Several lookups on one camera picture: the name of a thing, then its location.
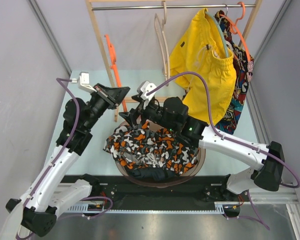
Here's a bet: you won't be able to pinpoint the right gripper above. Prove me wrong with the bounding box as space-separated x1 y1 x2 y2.
119 94 177 133

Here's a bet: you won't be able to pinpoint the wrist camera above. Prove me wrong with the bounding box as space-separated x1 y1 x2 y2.
137 81 157 101
71 72 95 94

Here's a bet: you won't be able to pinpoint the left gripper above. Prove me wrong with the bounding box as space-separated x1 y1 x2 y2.
83 83 130 131

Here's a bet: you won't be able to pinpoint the translucent pink laundry basket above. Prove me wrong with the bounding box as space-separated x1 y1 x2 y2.
112 117 207 189

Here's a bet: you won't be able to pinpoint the metal hanging rod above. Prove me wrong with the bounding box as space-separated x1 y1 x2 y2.
91 3 258 11

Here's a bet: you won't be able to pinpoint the wooden clothes rack frame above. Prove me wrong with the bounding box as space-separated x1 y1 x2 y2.
84 0 265 123

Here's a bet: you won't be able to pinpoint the colourful patterned shorts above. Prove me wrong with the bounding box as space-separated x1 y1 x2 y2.
214 10 254 135

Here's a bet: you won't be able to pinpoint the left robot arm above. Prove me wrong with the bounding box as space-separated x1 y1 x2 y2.
0 83 130 240

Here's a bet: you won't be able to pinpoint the orange black camouflage shorts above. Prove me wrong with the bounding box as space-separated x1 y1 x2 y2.
103 121 199 176

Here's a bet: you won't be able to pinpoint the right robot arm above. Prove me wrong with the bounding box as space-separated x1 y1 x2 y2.
119 95 284 201

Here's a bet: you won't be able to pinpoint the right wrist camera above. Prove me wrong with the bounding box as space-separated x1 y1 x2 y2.
137 81 157 101

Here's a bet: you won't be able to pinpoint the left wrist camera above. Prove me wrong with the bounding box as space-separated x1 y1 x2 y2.
71 72 95 94

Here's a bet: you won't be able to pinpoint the beige wooden hanger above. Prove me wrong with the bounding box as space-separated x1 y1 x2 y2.
154 1 171 81

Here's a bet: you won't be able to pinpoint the teal hanger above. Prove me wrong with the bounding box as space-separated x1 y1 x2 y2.
205 11 230 58

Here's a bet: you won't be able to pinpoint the orange hanger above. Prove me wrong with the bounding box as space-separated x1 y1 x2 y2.
104 34 128 113
219 1 251 62

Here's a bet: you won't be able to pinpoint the dark navy shorts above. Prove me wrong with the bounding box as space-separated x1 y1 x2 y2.
127 167 176 182

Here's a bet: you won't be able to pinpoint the white cable duct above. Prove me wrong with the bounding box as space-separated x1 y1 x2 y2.
65 202 239 215

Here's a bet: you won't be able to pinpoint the yellow shorts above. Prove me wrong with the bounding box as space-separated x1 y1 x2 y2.
169 8 236 124

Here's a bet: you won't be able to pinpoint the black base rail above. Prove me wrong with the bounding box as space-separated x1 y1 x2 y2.
59 174 241 211

